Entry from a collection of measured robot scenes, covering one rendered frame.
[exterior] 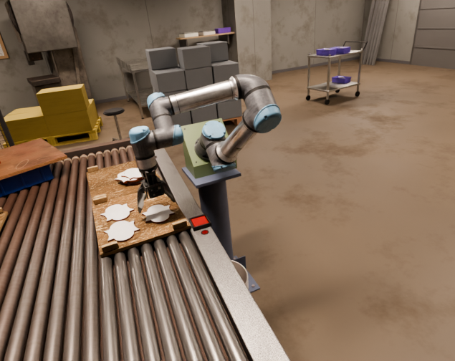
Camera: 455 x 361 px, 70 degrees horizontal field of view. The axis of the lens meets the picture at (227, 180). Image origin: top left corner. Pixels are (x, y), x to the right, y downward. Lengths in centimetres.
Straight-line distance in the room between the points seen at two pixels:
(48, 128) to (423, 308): 538
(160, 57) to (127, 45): 330
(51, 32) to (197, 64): 305
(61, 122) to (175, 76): 201
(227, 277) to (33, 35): 637
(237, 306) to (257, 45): 817
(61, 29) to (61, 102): 179
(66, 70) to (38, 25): 91
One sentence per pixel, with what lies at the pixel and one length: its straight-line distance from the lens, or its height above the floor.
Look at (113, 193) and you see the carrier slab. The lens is 168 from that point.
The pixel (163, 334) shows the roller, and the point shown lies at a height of 92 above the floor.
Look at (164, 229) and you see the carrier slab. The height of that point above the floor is 94.
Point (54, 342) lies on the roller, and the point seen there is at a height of 92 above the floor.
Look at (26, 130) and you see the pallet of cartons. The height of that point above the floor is 31.
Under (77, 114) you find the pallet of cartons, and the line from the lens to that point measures 576.
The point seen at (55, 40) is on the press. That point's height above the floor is 151.
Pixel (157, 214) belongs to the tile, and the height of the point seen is 94.
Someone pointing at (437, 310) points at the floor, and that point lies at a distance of 242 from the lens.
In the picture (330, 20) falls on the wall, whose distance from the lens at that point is 1110.
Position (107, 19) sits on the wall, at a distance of 856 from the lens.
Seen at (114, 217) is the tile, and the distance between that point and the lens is 146.
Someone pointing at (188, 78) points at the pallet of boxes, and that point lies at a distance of 504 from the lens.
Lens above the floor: 167
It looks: 27 degrees down
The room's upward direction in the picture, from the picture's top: 5 degrees counter-clockwise
